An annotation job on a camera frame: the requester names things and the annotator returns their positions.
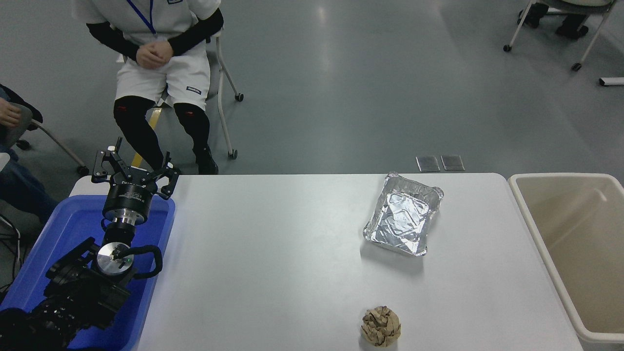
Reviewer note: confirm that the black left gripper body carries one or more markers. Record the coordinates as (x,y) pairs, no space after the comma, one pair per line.
(129,197)

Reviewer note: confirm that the person's right hand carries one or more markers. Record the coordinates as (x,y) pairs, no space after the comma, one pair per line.
(145,56)

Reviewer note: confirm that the person's hand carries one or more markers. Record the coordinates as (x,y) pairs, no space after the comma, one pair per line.
(9,116)

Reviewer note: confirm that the person's left hand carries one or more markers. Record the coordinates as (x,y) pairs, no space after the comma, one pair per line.
(162,51)

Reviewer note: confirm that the blue plastic tray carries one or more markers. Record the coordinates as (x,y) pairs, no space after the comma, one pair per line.
(73,224)

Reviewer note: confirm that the white wheeled chair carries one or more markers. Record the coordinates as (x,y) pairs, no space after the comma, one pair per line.
(223,119)
(585,6)

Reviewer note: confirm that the person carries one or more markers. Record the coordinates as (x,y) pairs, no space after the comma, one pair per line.
(570,29)
(161,83)
(19,187)

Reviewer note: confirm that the grey wheeled chair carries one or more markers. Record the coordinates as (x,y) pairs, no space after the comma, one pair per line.
(24,117)

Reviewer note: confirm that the silver foil tray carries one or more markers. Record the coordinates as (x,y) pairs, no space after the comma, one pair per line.
(402,214)

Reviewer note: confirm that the grey metal floor plate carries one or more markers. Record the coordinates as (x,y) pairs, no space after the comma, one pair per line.
(452,162)
(427,163)

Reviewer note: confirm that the crumpled tan paper ball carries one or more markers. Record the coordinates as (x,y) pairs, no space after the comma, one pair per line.
(380,326)

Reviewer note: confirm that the large pale bin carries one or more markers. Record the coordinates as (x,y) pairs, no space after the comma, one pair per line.
(575,229)

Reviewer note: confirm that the white floor bar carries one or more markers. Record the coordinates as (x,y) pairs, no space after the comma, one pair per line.
(612,81)

